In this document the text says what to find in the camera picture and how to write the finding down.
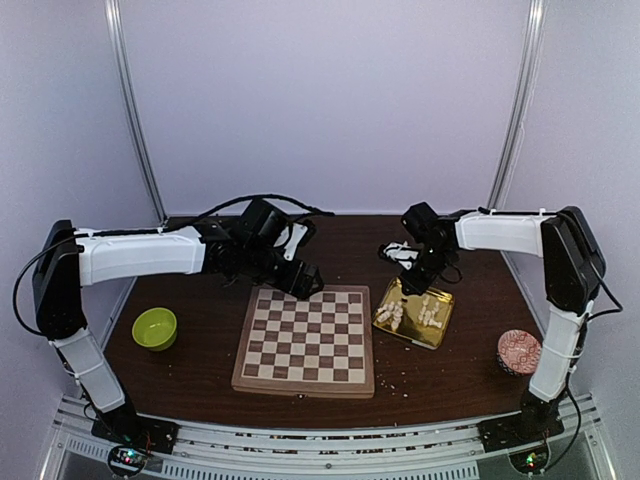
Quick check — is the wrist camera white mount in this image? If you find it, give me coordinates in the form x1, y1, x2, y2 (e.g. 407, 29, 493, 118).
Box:
378, 242, 420, 270
274, 220, 316, 261

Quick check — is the green bowl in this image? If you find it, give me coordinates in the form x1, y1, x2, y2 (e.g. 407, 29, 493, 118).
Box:
131, 307, 177, 352

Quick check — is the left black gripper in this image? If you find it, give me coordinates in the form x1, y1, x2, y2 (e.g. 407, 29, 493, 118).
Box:
241, 242, 324, 300

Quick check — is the aluminium corner post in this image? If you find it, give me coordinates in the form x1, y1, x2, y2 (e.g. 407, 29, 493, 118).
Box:
486, 0, 547, 209
104, 0, 167, 224

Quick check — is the pile of white pawns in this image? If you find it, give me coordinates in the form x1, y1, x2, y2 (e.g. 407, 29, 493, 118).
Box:
374, 300, 405, 332

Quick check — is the right green circuit board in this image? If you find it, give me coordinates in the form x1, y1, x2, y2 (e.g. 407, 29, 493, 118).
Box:
509, 446, 550, 475

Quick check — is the pile of white chess pieces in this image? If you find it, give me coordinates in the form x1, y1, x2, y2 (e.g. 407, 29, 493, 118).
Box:
417, 296, 442, 329

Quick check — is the gold metal tray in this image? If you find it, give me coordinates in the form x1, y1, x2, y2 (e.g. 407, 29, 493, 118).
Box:
372, 278, 454, 350

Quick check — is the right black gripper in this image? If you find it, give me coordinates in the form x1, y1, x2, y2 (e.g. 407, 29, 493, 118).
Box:
399, 244, 454, 296

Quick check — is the left green circuit board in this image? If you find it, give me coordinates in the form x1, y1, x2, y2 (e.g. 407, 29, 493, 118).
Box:
107, 445, 149, 476

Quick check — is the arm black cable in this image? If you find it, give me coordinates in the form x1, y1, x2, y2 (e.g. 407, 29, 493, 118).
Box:
582, 259, 625, 321
197, 192, 335, 224

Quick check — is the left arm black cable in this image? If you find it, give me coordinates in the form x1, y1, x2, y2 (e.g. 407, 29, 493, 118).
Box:
197, 192, 335, 224

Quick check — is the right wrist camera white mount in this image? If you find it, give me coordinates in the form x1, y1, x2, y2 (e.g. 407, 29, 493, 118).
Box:
378, 242, 420, 270

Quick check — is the right aluminium corner post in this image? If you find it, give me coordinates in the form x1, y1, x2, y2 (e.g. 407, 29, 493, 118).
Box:
486, 0, 547, 209

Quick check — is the wooden chessboard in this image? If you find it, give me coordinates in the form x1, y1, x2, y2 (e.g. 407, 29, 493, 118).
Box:
231, 285, 375, 399

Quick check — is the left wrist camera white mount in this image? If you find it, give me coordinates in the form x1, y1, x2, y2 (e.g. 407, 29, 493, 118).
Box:
274, 220, 316, 261

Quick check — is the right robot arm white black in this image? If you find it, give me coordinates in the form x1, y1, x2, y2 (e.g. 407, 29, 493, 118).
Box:
379, 203, 606, 442

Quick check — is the left aluminium corner post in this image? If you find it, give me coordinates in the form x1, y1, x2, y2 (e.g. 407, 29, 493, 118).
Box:
104, 0, 167, 224

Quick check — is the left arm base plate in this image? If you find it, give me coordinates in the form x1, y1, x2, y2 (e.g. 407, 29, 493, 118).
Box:
91, 416, 179, 454

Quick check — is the red patterned bowl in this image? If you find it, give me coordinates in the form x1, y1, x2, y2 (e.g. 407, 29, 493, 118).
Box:
497, 329, 542, 376

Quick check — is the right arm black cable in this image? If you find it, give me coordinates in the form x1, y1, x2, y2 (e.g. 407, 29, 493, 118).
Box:
582, 259, 625, 321

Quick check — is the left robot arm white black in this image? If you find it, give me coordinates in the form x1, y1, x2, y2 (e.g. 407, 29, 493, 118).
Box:
25, 194, 324, 444

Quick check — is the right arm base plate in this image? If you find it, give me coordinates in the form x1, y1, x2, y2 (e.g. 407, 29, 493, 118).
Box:
477, 413, 565, 453

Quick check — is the green circuit board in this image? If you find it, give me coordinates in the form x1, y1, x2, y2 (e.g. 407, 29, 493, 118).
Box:
107, 445, 149, 476
509, 446, 550, 475

